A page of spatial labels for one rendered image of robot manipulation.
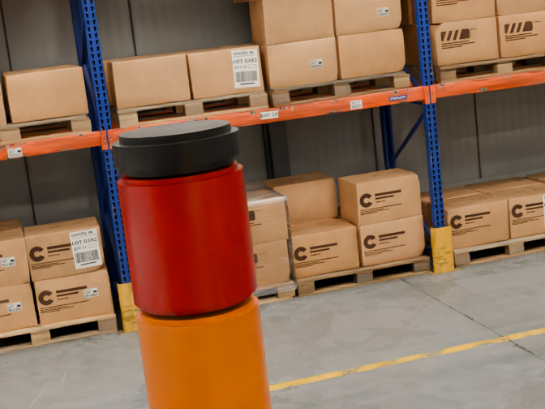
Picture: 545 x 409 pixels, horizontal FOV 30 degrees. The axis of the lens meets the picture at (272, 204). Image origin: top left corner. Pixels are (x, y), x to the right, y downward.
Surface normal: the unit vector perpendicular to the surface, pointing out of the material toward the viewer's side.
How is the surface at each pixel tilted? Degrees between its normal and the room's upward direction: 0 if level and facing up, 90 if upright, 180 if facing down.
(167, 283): 90
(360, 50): 88
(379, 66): 95
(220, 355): 90
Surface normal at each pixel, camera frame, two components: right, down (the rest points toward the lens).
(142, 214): -0.60, 0.22
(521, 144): 0.27, 0.15
